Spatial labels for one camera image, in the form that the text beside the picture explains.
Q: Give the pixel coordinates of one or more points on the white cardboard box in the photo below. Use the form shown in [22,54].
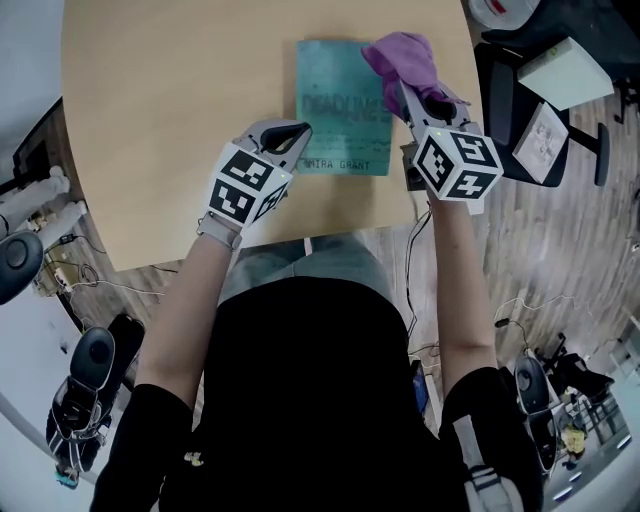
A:
[565,75]

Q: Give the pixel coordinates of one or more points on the black grey standing device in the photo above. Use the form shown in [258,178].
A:
[535,400]

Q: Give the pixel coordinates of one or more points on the person's right forearm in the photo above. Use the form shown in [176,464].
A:
[460,290]

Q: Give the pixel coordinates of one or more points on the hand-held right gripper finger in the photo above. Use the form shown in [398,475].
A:
[462,112]
[415,112]

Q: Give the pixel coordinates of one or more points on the teal book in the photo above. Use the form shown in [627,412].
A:
[335,85]

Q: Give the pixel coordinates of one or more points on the black power adapter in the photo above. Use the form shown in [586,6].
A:
[67,239]

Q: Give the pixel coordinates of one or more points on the person's black shirt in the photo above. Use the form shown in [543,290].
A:
[310,400]

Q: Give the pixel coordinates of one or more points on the large clear plastic jug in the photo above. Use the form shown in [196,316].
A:
[500,12]

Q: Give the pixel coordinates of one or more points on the person's grey shorts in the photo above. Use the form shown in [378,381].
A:
[310,260]

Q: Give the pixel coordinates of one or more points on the purple cloth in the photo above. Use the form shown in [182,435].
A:
[405,60]

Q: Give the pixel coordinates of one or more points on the white padded equipment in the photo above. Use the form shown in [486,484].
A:
[40,195]

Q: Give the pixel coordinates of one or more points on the blue-screen tablet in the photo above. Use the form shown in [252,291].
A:
[420,387]

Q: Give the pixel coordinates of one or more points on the person's left forearm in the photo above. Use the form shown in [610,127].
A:
[190,310]

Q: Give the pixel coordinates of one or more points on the dark grey round device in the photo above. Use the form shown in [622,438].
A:
[17,265]

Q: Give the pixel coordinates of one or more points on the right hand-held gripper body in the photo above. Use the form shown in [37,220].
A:
[455,160]

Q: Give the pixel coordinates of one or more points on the black mesh office chair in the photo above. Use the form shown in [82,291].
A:
[500,100]

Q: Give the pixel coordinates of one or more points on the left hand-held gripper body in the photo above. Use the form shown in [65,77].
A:
[245,185]

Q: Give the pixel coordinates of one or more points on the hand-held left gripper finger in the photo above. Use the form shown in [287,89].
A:
[292,155]
[272,129]

